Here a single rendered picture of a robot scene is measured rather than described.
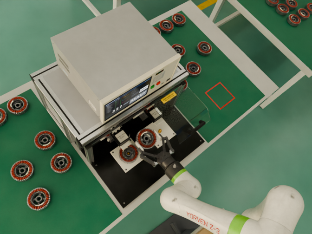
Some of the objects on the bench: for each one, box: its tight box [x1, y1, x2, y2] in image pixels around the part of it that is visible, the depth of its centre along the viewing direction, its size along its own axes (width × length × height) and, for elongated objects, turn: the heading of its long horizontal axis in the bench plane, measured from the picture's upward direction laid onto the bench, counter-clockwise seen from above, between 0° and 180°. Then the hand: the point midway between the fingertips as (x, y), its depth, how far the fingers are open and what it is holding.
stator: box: [50, 153, 72, 174], centre depth 147 cm, size 11×11×4 cm
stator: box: [27, 188, 51, 211], centre depth 137 cm, size 11×11×4 cm
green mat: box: [0, 89, 123, 234], centre depth 142 cm, size 94×61×1 cm, turn 35°
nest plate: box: [110, 137, 146, 173], centre depth 154 cm, size 15×15×1 cm
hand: (146, 139), depth 143 cm, fingers closed on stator, 11 cm apart
